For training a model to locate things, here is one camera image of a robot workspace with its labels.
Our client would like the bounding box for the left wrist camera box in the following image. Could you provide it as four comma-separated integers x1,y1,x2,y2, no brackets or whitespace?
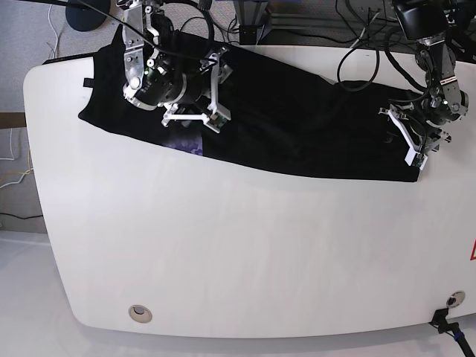
405,147,428,170

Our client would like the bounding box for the dark round stand base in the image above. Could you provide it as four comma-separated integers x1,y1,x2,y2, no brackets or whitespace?
65,0,111,32

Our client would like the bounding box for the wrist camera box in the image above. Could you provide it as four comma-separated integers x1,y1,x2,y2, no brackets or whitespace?
405,147,428,170
205,108,231,134

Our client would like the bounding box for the metal table grommet right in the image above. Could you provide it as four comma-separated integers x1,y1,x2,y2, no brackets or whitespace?
446,291,466,309

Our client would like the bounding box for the black flat bar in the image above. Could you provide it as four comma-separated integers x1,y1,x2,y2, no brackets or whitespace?
42,54,94,65

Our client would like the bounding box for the black T-shirt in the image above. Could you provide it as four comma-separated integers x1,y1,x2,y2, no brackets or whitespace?
79,31,419,182

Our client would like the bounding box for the white floor cable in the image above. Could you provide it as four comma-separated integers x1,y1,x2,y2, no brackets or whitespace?
0,127,34,189

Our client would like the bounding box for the metal table grommet left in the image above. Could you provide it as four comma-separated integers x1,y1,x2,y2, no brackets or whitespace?
129,305,152,324

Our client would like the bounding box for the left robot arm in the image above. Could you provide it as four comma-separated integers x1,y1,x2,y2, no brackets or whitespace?
336,1,469,167

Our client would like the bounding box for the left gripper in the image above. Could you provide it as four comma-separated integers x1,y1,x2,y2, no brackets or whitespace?
379,103,452,156

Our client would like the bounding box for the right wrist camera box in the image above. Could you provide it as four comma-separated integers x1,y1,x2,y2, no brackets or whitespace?
205,108,231,134

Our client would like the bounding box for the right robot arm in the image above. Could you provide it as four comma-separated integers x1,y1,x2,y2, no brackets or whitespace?
116,1,232,132

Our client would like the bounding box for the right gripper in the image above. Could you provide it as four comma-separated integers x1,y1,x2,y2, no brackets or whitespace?
160,46,233,127

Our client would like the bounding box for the aluminium frame post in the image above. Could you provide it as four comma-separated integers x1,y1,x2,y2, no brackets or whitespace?
233,1,271,45

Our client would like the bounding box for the black clamp with cable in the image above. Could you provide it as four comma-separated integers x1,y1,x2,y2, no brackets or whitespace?
429,308,475,357

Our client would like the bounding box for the red warning triangle sticker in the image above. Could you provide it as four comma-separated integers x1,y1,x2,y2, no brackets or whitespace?
470,240,476,261

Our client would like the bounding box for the metal table grommet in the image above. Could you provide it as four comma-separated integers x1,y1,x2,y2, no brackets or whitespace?
129,305,152,324
446,291,466,309

